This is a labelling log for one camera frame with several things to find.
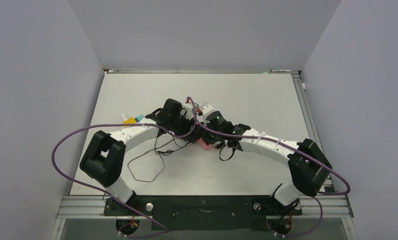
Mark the yellow block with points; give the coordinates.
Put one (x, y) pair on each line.
(127, 120)

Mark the pink triangular power strip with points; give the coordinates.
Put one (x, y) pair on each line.
(206, 147)

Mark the teal block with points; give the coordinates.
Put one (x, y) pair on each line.
(139, 118)

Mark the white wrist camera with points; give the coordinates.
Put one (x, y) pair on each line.
(206, 109)
(188, 108)

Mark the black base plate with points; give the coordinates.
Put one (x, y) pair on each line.
(206, 212)

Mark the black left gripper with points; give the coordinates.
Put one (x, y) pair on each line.
(189, 125)

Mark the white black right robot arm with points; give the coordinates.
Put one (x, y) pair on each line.
(302, 158)

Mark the aluminium frame rail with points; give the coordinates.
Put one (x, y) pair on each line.
(300, 89)

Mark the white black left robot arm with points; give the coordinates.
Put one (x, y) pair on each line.
(104, 157)

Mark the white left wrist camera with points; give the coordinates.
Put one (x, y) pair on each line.
(188, 108)

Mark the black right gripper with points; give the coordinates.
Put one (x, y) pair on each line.
(209, 140)

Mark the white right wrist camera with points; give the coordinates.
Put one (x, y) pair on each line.
(206, 109)

